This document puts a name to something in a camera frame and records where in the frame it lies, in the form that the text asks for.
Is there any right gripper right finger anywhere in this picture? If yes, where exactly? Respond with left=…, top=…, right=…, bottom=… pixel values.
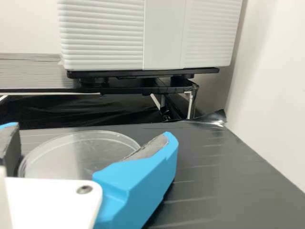
left=91, top=131, right=179, bottom=229

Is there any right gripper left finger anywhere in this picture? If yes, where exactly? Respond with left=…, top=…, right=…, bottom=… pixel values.
left=0, top=122, right=22, bottom=178

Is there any petri dish lid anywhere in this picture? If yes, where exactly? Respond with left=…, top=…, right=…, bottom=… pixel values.
left=18, top=129, right=142, bottom=181

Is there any black platform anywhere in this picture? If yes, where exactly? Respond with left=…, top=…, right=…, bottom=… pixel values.
left=0, top=52, right=200, bottom=120
left=0, top=120, right=305, bottom=229

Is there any incubator door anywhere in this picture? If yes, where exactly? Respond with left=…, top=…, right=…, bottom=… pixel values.
left=57, top=0, right=244, bottom=71

